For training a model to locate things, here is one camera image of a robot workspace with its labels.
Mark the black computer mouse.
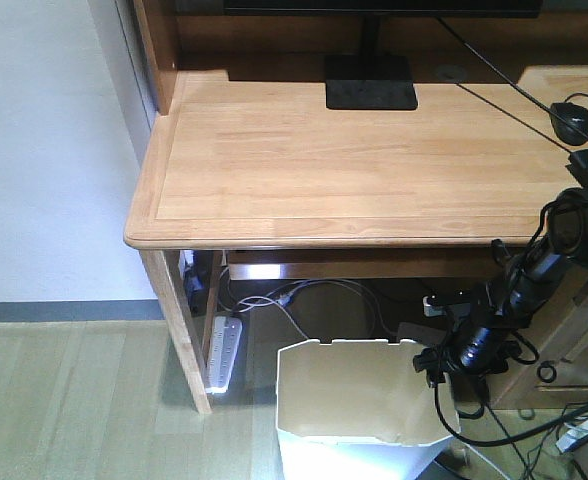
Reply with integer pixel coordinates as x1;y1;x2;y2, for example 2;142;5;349
550;102;588;146

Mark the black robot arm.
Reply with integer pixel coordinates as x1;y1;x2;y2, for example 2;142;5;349
413;188;588;388

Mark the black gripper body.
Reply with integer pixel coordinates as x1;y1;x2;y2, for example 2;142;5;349
413;282;539;388

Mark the white power strip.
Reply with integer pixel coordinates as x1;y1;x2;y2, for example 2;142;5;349
206;316;243;394

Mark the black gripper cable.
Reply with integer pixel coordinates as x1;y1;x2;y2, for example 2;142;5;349
431;369;588;480

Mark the black computer monitor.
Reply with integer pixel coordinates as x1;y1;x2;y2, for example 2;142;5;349
222;0;542;111

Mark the wooden desk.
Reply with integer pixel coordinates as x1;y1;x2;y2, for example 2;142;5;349
124;1;588;413

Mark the white trash bin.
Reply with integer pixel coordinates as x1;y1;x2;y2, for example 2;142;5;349
276;340;460;479

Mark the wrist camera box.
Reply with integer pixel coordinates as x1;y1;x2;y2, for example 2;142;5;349
422;295;469;317

